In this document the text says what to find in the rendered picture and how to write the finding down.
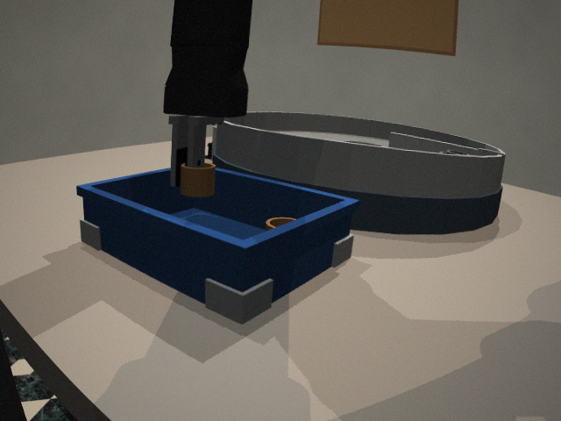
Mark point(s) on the bronze bushing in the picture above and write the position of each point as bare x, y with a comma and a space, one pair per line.
198, 182
275, 222

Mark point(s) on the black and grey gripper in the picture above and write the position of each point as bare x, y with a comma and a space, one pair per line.
207, 81

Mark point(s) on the blue plastic crate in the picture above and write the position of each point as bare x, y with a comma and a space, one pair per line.
215, 248

